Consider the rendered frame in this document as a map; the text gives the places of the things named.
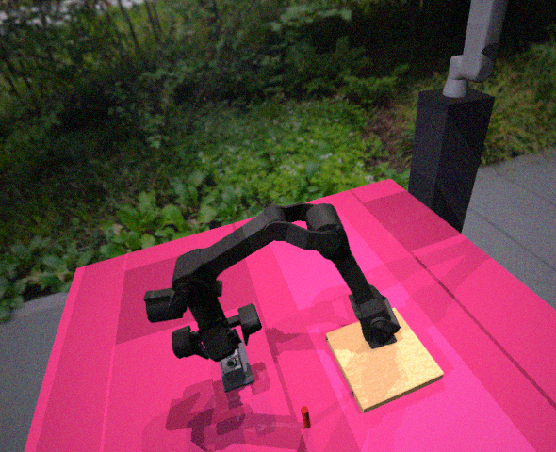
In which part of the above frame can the dark red peg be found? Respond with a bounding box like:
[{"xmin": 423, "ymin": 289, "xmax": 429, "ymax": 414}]
[{"xmin": 301, "ymin": 406, "xmax": 311, "ymax": 428}]

